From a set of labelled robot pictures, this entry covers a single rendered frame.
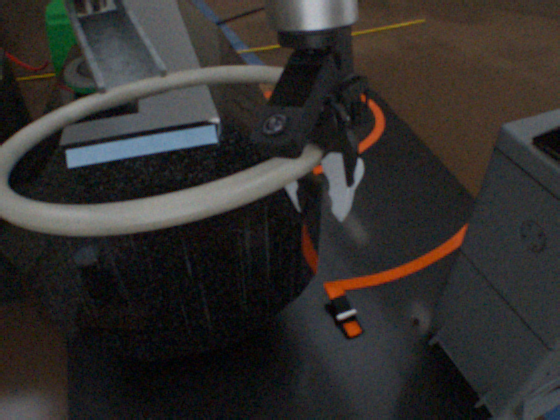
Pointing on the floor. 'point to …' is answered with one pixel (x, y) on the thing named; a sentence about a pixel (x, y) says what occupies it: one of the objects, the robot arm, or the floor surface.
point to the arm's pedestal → (509, 280)
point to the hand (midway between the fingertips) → (317, 209)
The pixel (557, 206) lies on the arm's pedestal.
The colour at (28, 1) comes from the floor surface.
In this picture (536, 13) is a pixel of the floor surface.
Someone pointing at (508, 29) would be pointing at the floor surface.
